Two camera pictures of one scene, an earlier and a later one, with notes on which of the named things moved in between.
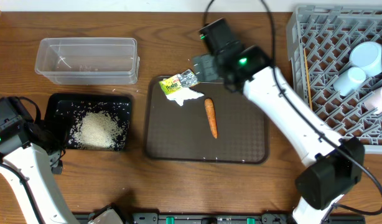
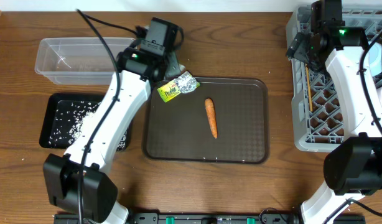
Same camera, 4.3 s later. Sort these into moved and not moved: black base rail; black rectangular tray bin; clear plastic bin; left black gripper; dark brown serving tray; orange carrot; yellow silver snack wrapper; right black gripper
Moved: left black gripper; right black gripper; yellow silver snack wrapper
Not moved: black rectangular tray bin; black base rail; clear plastic bin; orange carrot; dark brown serving tray
